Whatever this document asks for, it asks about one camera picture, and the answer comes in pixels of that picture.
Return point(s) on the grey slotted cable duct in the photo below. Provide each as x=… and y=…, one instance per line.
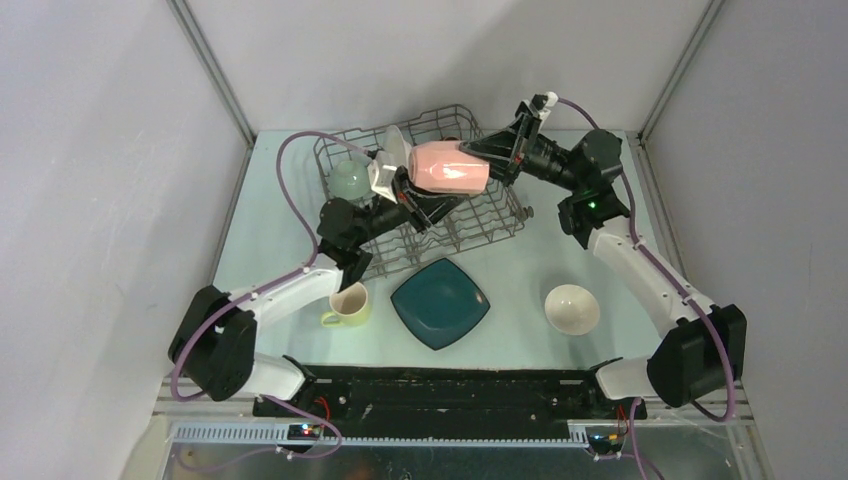
x=284, y=434

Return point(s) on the right circuit board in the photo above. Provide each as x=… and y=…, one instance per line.
x=607, y=444

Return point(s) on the circuit board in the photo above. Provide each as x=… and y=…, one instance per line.
x=305, y=432
x=607, y=444

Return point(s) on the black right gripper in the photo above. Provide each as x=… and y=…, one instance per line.
x=499, y=149

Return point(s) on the grey wire dish rack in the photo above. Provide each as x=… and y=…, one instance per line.
x=492, y=216

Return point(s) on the left circuit board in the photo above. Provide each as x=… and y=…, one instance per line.
x=305, y=432

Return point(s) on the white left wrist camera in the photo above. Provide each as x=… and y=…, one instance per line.
x=381, y=171

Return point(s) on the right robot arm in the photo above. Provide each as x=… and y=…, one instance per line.
x=701, y=353

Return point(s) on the yellow-green mug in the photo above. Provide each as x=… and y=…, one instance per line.
x=350, y=307

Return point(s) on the white ceramic bowl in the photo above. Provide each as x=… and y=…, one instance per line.
x=572, y=310

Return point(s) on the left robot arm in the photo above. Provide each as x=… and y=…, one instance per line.
x=214, y=349

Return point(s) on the teal square plate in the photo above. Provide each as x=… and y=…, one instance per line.
x=440, y=304

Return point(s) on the pink mug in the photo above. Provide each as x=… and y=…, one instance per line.
x=441, y=167

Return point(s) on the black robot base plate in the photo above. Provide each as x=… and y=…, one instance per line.
x=419, y=401

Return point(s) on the green ceramic bowl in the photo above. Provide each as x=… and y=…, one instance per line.
x=349, y=180

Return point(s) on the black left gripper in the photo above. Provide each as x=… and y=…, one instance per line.
x=434, y=206

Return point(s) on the white ruffled plate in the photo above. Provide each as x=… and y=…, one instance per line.
x=396, y=145

